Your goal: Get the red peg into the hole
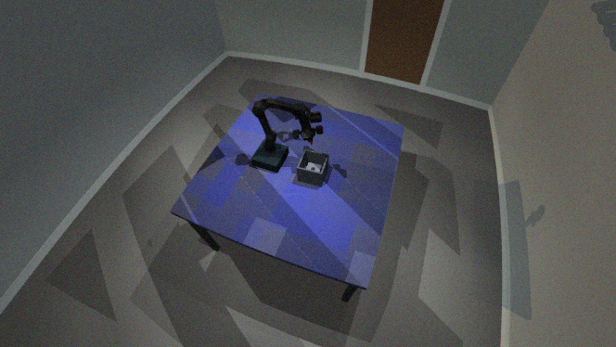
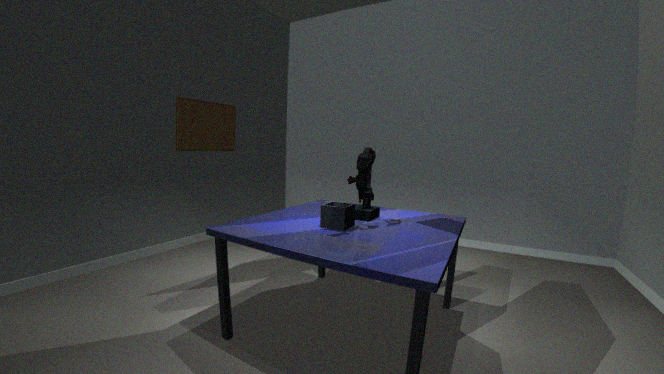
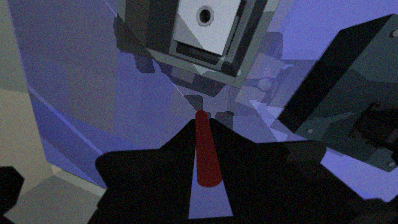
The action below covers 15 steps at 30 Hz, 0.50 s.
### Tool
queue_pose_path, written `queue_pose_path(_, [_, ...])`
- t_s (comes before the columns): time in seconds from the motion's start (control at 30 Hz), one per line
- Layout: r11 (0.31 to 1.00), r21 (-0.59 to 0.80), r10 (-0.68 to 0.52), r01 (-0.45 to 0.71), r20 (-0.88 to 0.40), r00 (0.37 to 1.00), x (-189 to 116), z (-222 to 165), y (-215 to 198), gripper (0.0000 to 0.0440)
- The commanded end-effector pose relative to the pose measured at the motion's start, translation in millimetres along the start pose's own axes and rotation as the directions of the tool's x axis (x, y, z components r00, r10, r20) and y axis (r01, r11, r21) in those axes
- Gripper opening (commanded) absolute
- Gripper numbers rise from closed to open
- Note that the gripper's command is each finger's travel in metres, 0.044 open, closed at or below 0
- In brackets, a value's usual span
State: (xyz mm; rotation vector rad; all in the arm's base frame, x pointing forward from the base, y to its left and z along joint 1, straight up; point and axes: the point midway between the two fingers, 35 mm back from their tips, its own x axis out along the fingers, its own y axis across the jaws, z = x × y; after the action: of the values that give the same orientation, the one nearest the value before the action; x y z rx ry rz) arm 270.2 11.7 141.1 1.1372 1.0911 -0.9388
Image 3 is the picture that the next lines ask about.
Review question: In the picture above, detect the dark red peg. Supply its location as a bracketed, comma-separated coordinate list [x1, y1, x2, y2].
[195, 110, 222, 188]

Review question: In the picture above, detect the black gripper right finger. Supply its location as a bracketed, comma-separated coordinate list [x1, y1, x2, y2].
[209, 118, 326, 216]

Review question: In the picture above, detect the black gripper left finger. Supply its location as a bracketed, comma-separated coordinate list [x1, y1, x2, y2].
[95, 119, 196, 220]

